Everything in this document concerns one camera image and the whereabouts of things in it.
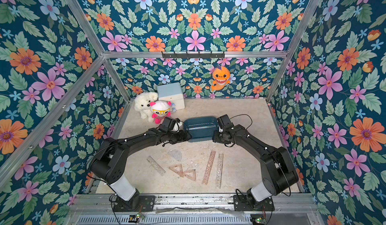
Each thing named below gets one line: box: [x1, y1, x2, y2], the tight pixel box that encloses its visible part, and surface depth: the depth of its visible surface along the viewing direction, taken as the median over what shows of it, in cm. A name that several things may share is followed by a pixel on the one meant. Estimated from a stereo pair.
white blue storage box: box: [157, 82, 185, 110], surface depth 107 cm
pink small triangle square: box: [182, 169, 197, 182], surface depth 85 cm
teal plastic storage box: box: [183, 116, 219, 143], surface depth 104 cm
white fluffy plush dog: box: [134, 91, 159, 123], surface depth 97 cm
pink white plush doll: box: [149, 99, 172, 125], surface depth 97 cm
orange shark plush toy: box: [211, 66, 231, 92], surface depth 99 cm
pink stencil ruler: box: [202, 150, 217, 186], surface depth 88 cm
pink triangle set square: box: [168, 163, 190, 179], surface depth 86 cm
